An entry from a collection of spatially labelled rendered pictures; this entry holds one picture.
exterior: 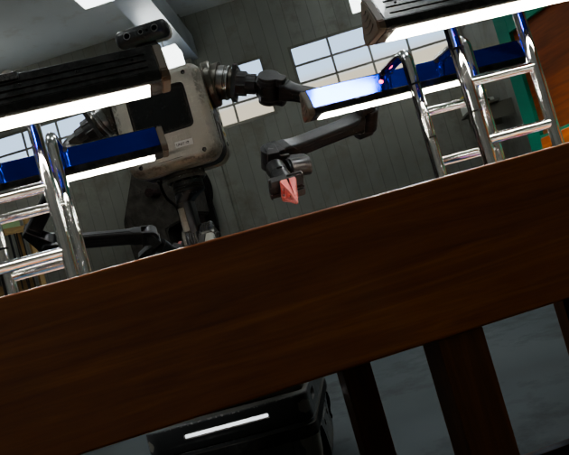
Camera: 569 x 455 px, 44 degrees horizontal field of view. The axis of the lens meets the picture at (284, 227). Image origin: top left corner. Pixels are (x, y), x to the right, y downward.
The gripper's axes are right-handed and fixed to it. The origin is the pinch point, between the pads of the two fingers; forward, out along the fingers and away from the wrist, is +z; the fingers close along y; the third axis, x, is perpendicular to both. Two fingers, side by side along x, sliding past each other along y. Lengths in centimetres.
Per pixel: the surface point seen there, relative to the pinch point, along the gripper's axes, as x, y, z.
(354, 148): 465, 312, -782
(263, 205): 530, 150, -787
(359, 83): -30.6, 19.4, 2.1
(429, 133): -25.9, 26.6, 25.6
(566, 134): -5, 76, 11
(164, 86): -61, -32, 48
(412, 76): -36.6, 26.5, 16.9
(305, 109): -28.0, 4.2, 3.9
